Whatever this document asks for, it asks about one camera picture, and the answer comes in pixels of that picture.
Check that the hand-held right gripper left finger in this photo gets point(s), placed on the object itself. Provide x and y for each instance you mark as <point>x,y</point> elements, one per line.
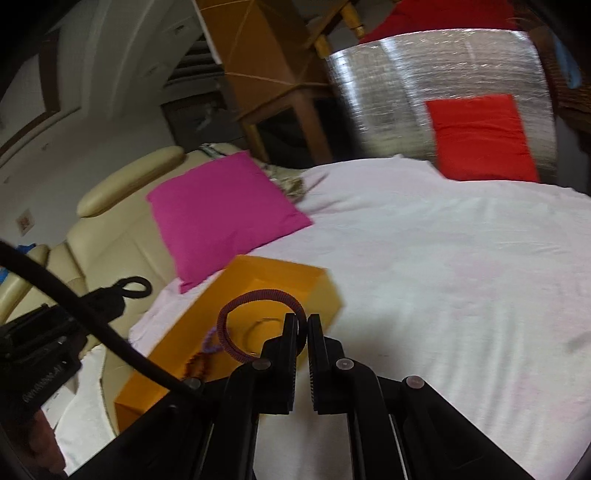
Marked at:
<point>290,369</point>

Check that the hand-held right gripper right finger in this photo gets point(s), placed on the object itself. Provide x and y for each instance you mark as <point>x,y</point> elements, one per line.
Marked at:
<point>316,369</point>

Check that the orange box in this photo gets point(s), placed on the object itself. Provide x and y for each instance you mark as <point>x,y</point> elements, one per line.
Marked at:
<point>277,277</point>

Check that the person's left hand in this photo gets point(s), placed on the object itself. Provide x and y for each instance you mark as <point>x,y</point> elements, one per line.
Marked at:
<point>44,443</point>

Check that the cream leather armchair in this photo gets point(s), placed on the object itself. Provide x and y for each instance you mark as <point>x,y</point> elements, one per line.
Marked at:
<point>115,240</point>

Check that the white blanket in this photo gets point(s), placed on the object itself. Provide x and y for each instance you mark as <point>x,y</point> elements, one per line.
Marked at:
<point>438,277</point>

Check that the magenta pillow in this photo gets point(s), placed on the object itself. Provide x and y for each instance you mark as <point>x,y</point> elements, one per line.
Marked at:
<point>221,217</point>

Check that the floral cloth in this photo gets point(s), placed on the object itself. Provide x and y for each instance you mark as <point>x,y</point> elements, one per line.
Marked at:
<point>288,182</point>

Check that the red cushion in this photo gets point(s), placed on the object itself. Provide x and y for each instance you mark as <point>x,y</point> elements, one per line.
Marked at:
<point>480,138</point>
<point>438,18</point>

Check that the silver foil mat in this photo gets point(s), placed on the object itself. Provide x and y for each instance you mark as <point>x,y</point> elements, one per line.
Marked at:
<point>383,92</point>

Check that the wooden side table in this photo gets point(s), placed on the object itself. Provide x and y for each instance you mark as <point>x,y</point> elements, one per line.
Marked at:
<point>263,46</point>

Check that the yellow wooden chair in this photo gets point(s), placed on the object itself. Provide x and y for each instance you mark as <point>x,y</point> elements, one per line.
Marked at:
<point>341,27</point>

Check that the wicker basket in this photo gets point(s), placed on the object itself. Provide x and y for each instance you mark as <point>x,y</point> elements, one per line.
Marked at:
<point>572,101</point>

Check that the blue cloth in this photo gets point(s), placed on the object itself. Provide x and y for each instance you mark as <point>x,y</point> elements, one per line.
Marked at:
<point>565,64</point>

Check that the small wall picture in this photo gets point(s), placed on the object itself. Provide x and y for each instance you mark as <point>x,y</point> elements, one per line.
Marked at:
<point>25,222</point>

